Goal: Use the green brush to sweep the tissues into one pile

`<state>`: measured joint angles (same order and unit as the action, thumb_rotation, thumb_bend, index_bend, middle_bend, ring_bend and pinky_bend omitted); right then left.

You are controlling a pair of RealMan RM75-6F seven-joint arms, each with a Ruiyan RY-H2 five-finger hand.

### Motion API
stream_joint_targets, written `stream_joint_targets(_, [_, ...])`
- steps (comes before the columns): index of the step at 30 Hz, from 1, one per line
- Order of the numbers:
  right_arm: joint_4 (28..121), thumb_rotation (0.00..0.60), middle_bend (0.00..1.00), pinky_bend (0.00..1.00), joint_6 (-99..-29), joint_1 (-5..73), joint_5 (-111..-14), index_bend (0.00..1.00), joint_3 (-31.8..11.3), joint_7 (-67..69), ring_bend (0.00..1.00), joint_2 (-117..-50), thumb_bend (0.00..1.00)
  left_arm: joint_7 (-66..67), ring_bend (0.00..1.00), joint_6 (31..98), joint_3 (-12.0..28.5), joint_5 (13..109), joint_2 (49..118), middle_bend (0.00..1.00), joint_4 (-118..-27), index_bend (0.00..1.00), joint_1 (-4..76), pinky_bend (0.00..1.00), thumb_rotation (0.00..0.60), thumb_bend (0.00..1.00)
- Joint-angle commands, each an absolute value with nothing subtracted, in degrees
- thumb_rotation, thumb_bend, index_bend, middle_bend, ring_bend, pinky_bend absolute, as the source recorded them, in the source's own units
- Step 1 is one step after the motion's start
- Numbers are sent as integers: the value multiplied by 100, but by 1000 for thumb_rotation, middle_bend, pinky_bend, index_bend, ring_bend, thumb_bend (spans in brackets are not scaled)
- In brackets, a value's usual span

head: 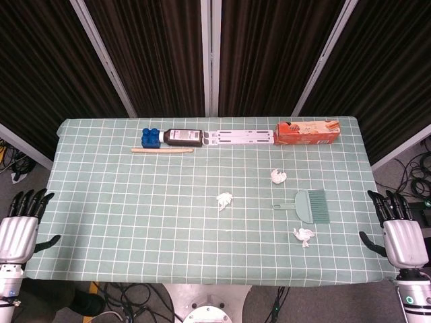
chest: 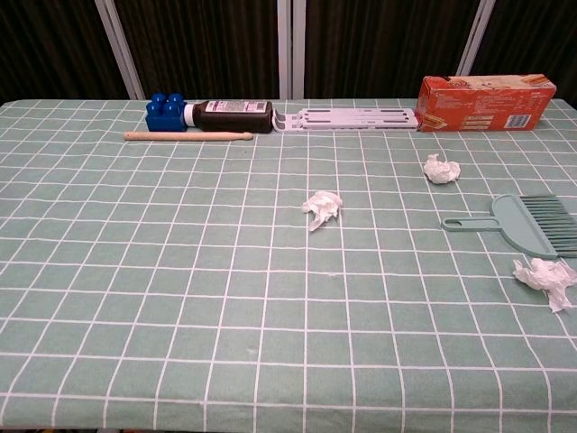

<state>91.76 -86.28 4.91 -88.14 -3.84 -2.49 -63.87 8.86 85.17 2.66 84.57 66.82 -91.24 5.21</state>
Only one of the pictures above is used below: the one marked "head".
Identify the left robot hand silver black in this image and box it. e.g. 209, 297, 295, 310
0, 188, 61, 265

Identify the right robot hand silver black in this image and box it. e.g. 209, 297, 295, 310
358, 190, 431, 269

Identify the white paper ball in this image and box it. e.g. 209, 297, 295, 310
215, 191, 233, 212
292, 227, 317, 249
270, 168, 288, 184

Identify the small green hand broom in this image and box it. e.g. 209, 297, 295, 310
272, 189, 330, 225

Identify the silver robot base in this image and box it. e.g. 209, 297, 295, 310
161, 283, 252, 323

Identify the olive trouser leg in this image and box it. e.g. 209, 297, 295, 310
15, 278, 80, 323

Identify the black shoe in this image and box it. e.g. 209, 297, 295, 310
69, 287, 106, 317

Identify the green checked tablecloth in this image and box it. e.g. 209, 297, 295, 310
24, 116, 397, 287

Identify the orange cardboard box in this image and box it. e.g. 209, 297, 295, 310
273, 120, 341, 145

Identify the dark pleated curtain panel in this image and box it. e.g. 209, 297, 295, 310
0, 0, 128, 162
298, 0, 431, 163
218, 0, 346, 117
83, 0, 206, 118

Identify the blue toy building block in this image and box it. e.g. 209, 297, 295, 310
141, 127, 161, 149

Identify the beige wooden stick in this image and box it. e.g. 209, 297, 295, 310
131, 147, 194, 155

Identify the brown bottle with label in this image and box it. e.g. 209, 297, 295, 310
158, 129, 204, 148

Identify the white flat package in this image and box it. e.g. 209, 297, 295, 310
201, 129, 275, 147

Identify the black cable bundle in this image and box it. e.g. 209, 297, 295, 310
0, 136, 38, 184
90, 281, 176, 323
374, 134, 431, 203

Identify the aluminium frame post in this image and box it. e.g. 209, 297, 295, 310
69, 0, 137, 118
200, 0, 222, 118
369, 123, 431, 171
291, 0, 359, 117
0, 122, 54, 170

